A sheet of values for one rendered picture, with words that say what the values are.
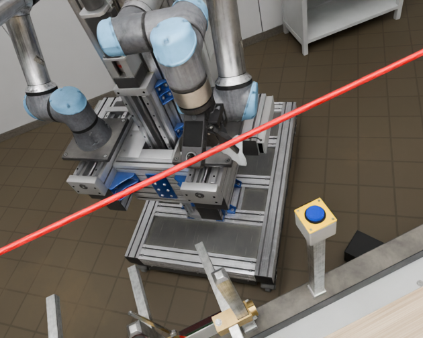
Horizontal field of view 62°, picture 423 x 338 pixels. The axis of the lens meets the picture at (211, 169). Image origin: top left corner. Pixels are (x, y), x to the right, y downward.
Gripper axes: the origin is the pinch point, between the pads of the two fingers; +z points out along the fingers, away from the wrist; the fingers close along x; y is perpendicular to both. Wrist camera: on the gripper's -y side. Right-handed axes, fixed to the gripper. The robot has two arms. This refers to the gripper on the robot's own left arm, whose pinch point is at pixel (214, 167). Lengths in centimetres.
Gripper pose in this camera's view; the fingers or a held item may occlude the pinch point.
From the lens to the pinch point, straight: 84.1
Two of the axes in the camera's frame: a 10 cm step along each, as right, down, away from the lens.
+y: 2.3, -8.0, 5.5
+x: -9.4, -0.4, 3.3
